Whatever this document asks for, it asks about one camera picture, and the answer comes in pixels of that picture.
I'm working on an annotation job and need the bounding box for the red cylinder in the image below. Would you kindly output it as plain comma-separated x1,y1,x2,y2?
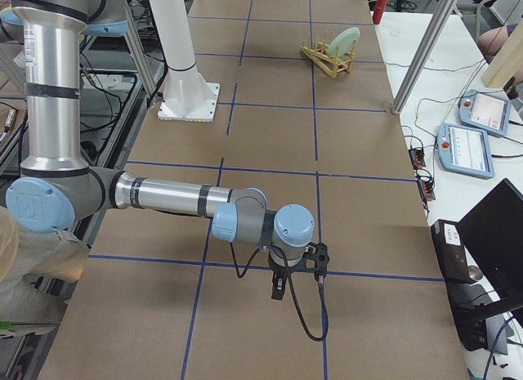
373,0,388,25

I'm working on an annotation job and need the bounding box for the wooden beam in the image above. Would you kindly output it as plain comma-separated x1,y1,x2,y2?
481,20,522,89

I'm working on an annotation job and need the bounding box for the far teach pendant tablet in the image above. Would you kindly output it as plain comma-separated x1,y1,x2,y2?
458,89,510,137

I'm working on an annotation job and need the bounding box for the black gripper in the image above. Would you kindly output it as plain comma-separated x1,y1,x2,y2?
268,243,329,301

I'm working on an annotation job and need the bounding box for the light green plate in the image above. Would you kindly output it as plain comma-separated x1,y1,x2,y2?
327,27,360,57

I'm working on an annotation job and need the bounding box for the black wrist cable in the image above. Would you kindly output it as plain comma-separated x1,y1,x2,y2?
230,240,330,342

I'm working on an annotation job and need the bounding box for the near teach pendant tablet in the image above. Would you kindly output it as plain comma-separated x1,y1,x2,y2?
436,123,494,179

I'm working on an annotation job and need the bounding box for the black monitor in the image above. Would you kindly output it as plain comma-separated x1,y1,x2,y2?
458,178,522,297

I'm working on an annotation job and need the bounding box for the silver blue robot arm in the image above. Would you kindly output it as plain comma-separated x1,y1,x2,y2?
6,0,329,300

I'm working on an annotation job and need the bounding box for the orange black connector box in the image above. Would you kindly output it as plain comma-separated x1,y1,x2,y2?
408,147,426,169

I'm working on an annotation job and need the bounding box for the wooden dish rack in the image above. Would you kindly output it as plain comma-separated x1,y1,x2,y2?
300,39,357,78

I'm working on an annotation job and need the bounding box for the aluminium frame post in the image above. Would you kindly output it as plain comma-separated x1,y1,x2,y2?
391,0,458,115

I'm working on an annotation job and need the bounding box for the black computer box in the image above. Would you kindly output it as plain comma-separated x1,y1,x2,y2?
431,219,483,284

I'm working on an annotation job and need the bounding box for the teach pendant tablet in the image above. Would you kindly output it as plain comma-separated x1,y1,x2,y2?
458,89,510,137
436,123,494,179

